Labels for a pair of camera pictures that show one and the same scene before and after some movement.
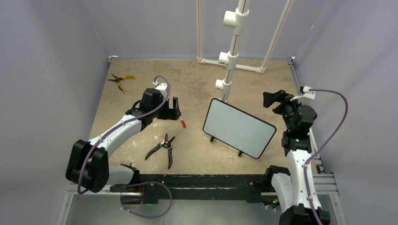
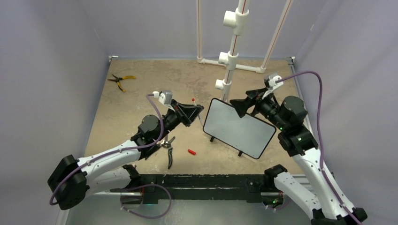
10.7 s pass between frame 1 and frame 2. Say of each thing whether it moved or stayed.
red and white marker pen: moved
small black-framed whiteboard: stayed
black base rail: stayed
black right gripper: moved
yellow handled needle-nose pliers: stayed
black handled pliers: stayed
